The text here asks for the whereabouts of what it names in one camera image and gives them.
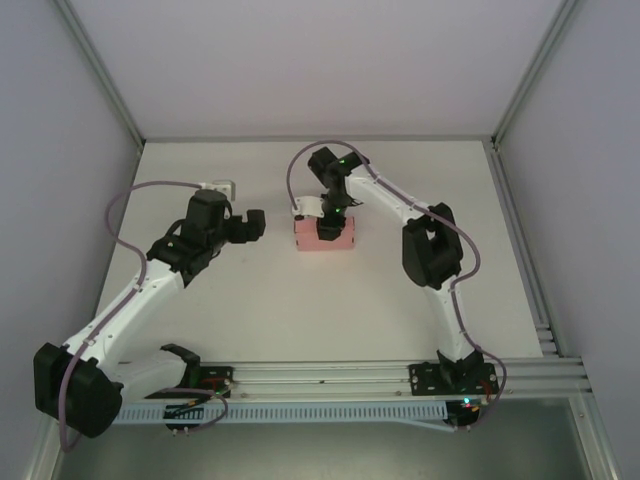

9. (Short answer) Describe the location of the black connector bracket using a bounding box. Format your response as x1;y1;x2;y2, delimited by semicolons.
163;402;204;436
446;398;484;432

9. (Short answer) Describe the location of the aluminium side rail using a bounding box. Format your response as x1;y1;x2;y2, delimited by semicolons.
489;142;562;359

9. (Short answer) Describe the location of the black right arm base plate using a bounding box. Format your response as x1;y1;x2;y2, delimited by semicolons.
408;360;500;397

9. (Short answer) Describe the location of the aluminium frame crossbar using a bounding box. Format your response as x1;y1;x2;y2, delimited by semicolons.
142;133;496;144

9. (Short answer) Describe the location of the black left connector bracket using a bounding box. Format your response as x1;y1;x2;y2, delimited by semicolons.
163;402;204;436

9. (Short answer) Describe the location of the black right connector bracket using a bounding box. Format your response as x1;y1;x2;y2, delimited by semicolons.
446;398;484;432

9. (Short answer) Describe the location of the aluminium mounting rail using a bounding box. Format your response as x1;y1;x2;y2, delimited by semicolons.
119;355;589;401

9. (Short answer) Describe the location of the grey metal panel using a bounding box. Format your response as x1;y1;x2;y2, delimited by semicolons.
49;397;617;480

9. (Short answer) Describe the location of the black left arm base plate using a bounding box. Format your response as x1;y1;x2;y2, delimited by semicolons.
192;365;236;400

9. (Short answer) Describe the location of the white slotted cable duct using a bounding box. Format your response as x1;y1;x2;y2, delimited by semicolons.
112;402;449;427

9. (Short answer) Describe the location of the aluminium frame post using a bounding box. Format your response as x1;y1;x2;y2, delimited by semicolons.
491;0;584;151
62;0;147;150

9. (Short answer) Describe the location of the pink paper box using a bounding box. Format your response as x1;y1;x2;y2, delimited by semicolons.
293;215;357;253

